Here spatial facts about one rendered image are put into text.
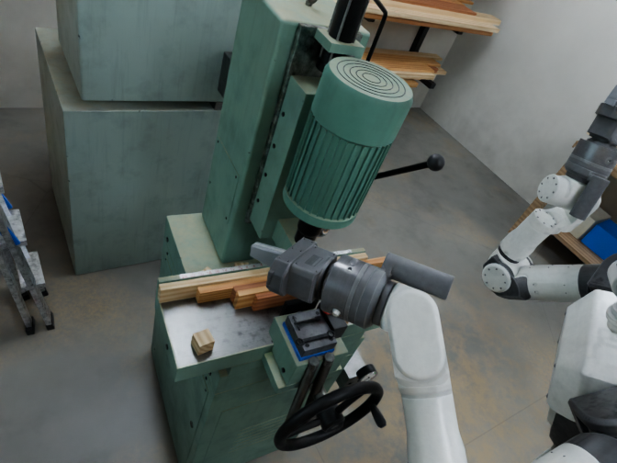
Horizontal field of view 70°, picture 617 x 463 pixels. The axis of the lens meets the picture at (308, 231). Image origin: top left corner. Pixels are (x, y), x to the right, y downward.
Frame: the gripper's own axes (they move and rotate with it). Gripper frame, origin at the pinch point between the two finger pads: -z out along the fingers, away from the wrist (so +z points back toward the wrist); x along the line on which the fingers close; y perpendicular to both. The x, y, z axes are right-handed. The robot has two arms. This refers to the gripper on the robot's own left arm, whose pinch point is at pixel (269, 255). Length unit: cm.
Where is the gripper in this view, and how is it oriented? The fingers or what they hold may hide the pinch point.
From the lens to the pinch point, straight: 67.5
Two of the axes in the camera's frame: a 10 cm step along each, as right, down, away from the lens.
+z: 8.8, 3.4, -3.3
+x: 4.3, -3.2, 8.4
